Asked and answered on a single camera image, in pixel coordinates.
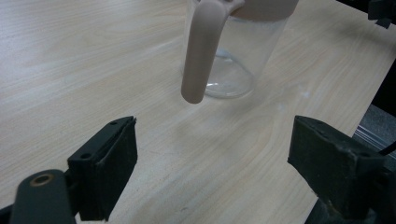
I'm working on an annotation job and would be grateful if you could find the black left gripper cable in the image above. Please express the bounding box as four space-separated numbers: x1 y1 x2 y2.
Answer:
377 147 396 157

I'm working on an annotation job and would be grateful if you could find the metal floor rail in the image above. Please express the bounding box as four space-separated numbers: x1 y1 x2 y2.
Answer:
353 124 396 152

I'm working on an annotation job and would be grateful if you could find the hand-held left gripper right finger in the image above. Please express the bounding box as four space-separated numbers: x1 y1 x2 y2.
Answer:
287 115 387 220

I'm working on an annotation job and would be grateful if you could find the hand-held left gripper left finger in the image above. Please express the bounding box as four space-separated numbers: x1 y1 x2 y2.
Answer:
66 116 138 222

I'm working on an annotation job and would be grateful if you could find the clear jug with beige handle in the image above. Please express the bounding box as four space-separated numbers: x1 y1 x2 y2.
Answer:
180 0 300 105

